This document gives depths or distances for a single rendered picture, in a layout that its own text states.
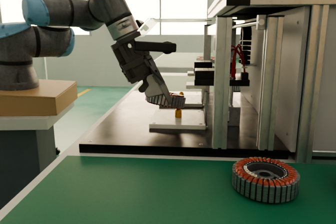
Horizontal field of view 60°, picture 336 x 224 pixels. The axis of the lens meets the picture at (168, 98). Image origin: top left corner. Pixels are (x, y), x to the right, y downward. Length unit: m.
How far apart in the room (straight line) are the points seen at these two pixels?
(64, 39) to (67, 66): 4.90
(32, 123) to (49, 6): 0.42
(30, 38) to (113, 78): 4.70
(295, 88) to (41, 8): 0.61
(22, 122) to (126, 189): 0.60
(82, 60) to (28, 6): 5.17
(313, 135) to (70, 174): 0.49
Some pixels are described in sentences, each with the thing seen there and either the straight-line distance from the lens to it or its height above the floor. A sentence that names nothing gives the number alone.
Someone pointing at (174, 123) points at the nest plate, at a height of 0.78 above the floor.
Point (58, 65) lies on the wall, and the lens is 6.14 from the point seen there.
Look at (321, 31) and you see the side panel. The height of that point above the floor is 1.02.
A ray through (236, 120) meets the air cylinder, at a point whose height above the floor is 0.79.
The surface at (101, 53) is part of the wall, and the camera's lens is 5.81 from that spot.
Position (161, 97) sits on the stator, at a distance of 0.77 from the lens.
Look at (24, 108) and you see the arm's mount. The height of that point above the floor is 0.78.
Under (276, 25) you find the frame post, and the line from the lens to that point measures 0.64.
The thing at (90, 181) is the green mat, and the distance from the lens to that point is 0.58.
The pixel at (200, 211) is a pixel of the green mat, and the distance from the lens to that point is 0.48.
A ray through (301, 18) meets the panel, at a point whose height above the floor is 1.05.
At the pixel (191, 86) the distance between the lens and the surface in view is 0.79.
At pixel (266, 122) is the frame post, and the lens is 0.66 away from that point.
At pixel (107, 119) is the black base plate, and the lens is 0.88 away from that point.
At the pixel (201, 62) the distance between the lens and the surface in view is 1.03.
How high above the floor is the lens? 1.02
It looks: 12 degrees down
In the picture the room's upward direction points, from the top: straight up
